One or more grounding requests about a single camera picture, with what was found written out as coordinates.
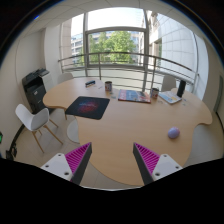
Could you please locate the black office printer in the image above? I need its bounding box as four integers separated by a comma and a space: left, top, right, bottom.
21, 68, 54, 114

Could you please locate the strawberry print mug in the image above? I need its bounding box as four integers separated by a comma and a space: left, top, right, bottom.
104, 80, 113, 92

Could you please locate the grey metal railing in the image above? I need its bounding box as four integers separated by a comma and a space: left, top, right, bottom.
58, 51, 200, 94

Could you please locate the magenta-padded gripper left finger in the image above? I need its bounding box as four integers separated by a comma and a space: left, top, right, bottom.
40, 142, 93, 186

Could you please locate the small dark flat case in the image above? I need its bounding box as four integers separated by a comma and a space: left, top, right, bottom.
84, 79, 97, 88

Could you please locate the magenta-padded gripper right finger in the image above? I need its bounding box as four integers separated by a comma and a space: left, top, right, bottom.
132, 142, 184, 186

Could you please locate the white chair with wooden legs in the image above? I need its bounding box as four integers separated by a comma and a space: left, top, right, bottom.
14, 103, 64, 154

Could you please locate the black mouse pad, red-blue print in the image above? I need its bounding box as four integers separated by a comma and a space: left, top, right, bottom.
64, 95, 111, 121

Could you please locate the lilac and pink computer mouse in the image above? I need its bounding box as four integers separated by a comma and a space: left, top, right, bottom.
167, 126, 181, 140

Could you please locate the tall black box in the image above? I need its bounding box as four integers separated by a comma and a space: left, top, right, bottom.
176, 79, 187, 98

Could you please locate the red printed magazine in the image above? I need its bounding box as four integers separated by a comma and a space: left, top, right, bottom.
117, 88, 152, 104

